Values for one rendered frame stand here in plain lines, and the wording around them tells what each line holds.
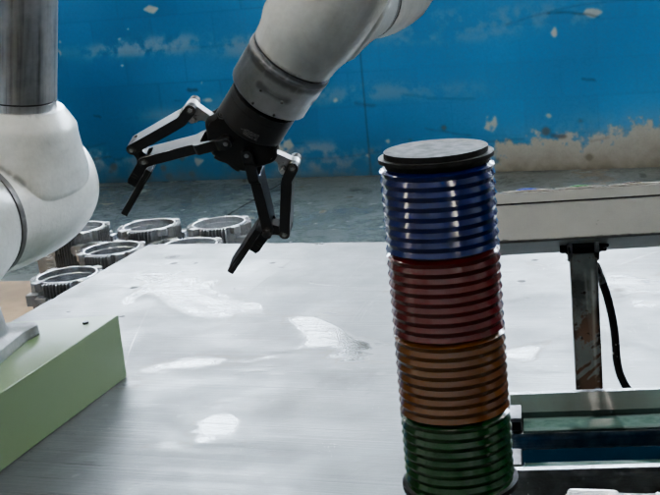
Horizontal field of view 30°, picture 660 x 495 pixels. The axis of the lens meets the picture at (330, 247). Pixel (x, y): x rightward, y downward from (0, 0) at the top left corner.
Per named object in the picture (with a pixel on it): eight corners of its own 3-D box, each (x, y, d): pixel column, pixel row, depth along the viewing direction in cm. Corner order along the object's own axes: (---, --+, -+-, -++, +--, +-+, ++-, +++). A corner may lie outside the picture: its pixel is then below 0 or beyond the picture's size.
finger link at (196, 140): (233, 149, 129) (228, 137, 129) (138, 172, 133) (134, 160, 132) (241, 132, 133) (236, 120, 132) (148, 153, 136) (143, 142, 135)
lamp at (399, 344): (510, 384, 69) (505, 308, 68) (510, 426, 63) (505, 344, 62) (404, 388, 70) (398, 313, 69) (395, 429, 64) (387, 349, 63)
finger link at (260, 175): (245, 134, 133) (257, 133, 132) (268, 220, 139) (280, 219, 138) (237, 151, 129) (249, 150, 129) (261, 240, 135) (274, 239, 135)
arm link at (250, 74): (325, 96, 121) (297, 140, 125) (337, 58, 129) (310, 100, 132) (245, 50, 120) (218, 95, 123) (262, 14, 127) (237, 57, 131)
